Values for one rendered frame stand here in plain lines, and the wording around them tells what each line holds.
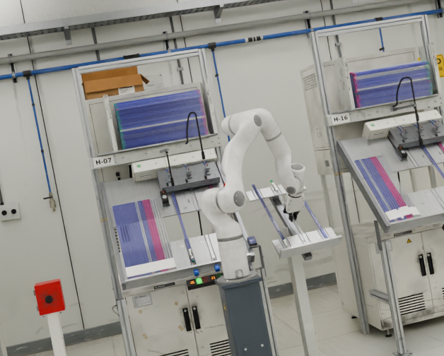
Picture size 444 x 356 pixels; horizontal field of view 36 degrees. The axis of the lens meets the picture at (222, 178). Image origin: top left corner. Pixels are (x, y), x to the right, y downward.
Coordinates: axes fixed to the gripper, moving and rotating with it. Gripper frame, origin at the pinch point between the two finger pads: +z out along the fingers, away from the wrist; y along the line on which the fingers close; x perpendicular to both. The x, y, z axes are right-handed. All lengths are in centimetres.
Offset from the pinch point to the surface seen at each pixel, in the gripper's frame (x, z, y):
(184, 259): 4, 15, -59
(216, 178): 45, -2, -26
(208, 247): 6.8, 13.3, -45.1
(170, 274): -2, 17, -69
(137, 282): 0, 19, -86
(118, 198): 55, 5, -81
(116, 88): 123, -29, -63
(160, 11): 231, -34, -3
